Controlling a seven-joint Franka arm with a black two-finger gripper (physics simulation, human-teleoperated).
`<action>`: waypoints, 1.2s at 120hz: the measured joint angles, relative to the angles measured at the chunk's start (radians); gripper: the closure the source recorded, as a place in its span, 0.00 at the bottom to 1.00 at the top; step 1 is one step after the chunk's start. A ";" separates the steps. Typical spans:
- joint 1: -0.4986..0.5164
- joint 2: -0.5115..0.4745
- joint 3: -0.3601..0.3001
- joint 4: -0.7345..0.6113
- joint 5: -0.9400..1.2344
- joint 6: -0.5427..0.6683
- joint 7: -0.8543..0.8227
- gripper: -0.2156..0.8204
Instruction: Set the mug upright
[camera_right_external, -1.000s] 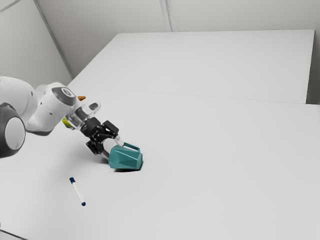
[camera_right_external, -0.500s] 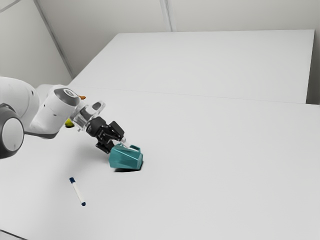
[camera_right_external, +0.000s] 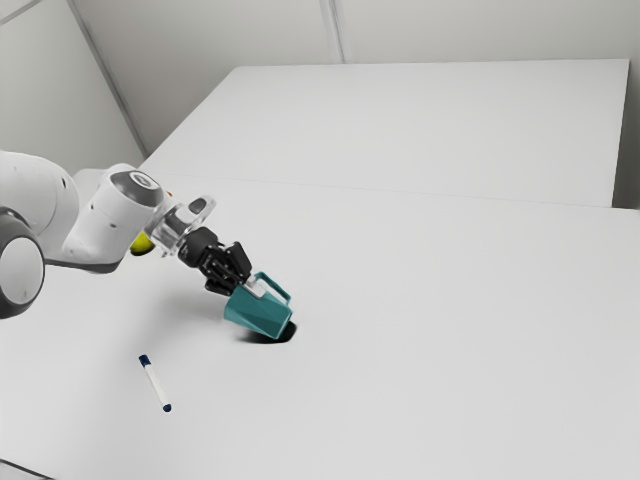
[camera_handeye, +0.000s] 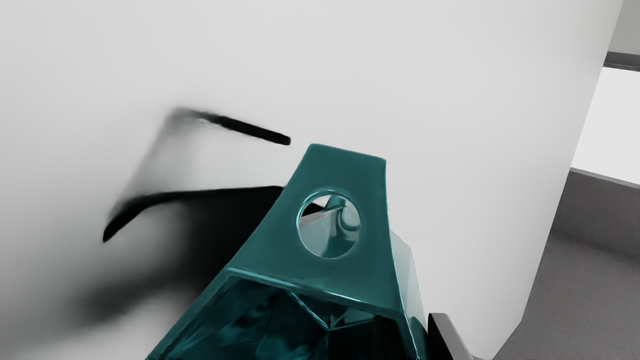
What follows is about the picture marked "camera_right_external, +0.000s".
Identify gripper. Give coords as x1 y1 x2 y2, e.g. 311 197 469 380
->
178 226 268 299

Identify teal faceted mug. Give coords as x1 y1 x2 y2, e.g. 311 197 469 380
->
223 271 294 341

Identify yellow-green round fruit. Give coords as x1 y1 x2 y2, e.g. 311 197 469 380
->
129 231 155 257

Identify white marker pen blue caps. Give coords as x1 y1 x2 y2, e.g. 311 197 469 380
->
138 354 174 415

